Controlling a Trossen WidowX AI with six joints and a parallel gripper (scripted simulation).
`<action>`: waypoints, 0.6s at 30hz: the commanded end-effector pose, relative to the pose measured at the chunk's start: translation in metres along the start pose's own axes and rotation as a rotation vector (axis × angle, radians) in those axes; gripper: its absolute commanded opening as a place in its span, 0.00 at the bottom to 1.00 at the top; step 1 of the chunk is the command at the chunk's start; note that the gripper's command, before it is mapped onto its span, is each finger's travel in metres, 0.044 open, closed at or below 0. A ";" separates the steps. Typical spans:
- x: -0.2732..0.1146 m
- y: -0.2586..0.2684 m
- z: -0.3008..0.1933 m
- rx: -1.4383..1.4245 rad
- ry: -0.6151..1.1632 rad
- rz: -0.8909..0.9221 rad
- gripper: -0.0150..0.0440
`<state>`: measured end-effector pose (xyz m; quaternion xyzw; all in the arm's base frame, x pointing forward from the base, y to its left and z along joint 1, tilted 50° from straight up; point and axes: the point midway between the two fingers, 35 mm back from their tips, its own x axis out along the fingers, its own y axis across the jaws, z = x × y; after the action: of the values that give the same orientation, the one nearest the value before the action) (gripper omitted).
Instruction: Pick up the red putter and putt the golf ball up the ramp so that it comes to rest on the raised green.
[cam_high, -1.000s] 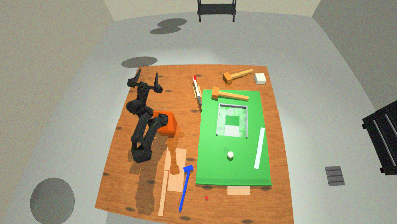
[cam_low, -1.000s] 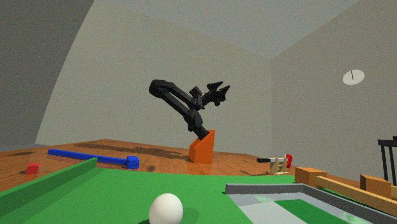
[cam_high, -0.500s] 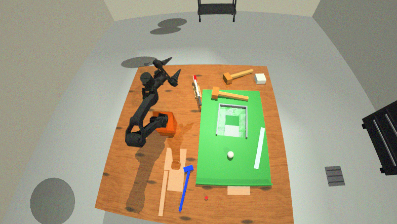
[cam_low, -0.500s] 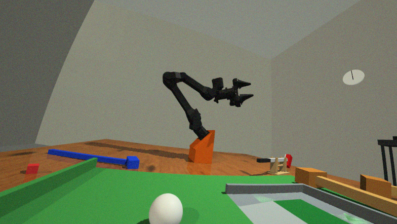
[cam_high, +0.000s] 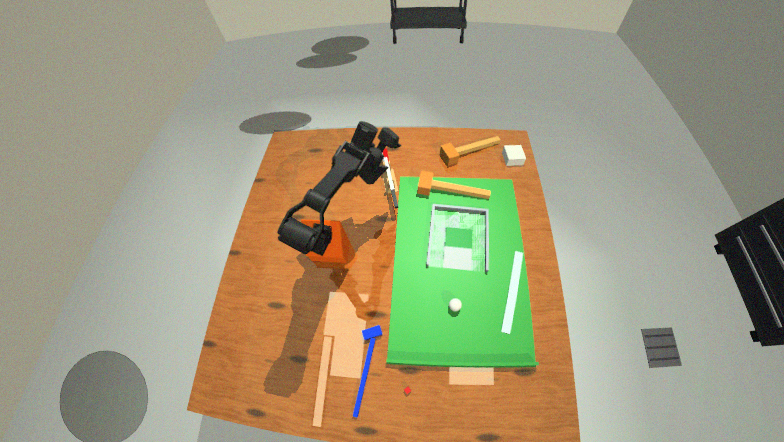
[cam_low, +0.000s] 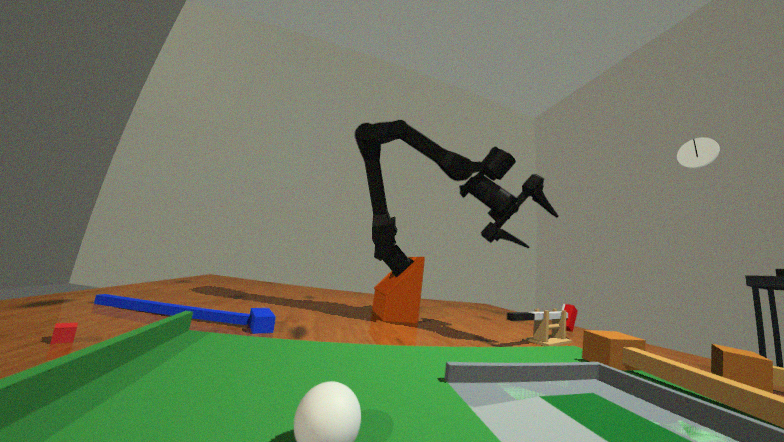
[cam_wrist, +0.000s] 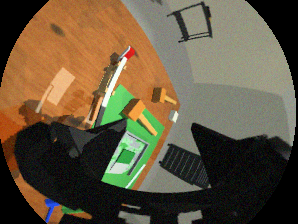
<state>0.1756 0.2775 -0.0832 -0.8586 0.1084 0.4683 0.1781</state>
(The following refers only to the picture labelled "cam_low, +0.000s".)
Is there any green rectangular mat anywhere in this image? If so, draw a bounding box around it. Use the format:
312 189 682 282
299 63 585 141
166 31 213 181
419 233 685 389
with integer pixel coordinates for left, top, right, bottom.
0 330 589 442

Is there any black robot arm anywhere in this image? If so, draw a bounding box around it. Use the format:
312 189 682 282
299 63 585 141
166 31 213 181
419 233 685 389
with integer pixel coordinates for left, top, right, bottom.
355 120 516 278

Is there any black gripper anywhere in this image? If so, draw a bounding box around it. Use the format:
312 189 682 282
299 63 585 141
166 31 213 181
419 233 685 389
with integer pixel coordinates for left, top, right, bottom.
481 174 558 248

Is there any red and grey putter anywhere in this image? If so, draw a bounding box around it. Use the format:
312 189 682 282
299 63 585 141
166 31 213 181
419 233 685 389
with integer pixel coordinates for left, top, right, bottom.
507 304 577 332

